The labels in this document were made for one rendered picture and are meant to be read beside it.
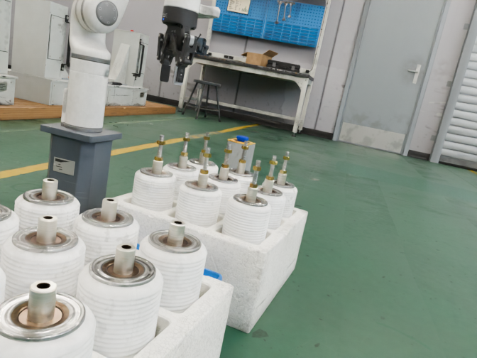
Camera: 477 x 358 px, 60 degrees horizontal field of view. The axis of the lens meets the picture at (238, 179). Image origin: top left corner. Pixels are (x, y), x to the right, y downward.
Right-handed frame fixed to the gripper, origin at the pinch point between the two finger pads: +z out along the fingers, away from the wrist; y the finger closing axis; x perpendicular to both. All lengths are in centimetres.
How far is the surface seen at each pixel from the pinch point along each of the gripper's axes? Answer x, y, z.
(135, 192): -4.8, 0.7, 26.6
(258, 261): 9.2, 29.7, 31.2
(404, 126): 460, -222, 10
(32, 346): -36, 53, 22
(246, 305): 9, 29, 41
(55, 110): 31, -233, 41
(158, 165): -0.4, 1.1, 20.0
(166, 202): 1.1, 4.7, 27.5
